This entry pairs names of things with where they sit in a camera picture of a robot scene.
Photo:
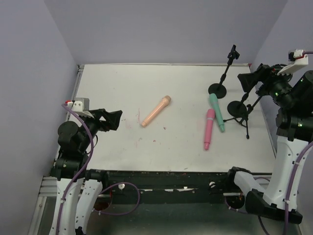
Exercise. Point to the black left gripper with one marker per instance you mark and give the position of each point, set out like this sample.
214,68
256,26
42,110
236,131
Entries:
100,118

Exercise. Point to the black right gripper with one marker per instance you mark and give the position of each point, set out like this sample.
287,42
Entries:
259,79

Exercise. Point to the black round-base clip stand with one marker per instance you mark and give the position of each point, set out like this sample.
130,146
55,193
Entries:
218,88

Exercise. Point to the peach microphone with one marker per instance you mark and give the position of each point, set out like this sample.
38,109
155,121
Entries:
152,115

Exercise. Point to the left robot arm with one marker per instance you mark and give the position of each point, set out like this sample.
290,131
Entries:
76,149

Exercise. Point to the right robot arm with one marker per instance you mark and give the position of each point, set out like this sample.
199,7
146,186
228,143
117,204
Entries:
294,123

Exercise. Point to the teal microphone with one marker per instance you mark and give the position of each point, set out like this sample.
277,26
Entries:
218,115

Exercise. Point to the pink microphone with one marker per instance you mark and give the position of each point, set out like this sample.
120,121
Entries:
210,116

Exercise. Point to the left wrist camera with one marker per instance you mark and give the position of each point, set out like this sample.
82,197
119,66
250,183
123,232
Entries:
80,106

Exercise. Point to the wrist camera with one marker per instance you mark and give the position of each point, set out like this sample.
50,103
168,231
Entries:
80,106
298,59

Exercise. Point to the black tripod shock-mount stand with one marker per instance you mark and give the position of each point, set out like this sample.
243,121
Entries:
242,120

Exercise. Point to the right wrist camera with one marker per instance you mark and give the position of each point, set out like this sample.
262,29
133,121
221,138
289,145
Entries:
298,59

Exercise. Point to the black front mounting rail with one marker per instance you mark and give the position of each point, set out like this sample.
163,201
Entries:
162,187

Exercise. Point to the aluminium extrusion frame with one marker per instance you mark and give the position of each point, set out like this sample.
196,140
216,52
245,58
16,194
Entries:
48,185

